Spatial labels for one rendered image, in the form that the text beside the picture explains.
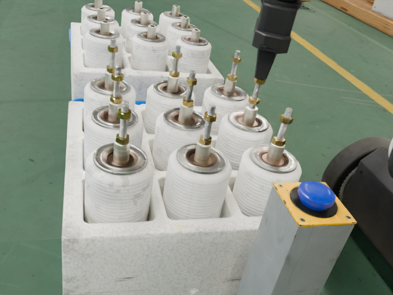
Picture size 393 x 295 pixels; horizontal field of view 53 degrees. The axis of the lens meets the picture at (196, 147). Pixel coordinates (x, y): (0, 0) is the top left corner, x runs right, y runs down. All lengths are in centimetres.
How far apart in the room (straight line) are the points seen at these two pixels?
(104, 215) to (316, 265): 29
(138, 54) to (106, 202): 57
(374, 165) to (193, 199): 42
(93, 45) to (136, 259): 59
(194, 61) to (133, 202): 59
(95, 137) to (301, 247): 36
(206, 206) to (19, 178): 49
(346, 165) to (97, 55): 63
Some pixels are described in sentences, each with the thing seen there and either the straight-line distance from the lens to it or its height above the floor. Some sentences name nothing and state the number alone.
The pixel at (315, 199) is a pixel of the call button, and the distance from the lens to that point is 44.
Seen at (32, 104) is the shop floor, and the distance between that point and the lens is 124.
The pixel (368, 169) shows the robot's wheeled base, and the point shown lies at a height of 18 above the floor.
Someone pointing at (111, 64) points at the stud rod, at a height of 30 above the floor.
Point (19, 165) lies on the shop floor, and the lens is 99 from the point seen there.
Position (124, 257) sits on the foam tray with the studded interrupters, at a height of 14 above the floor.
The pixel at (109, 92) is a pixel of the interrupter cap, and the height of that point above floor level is 25.
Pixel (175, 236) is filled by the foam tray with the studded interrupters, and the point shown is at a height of 17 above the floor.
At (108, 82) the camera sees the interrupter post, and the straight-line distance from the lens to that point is 76.
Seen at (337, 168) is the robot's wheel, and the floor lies 13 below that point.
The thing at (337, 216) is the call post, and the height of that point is 31.
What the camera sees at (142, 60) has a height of 20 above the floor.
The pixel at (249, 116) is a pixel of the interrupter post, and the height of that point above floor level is 27.
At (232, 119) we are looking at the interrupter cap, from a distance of 72.
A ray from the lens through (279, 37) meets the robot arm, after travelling 61.
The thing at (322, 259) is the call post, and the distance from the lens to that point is 48.
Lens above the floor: 58
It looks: 32 degrees down
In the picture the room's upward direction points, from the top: 11 degrees clockwise
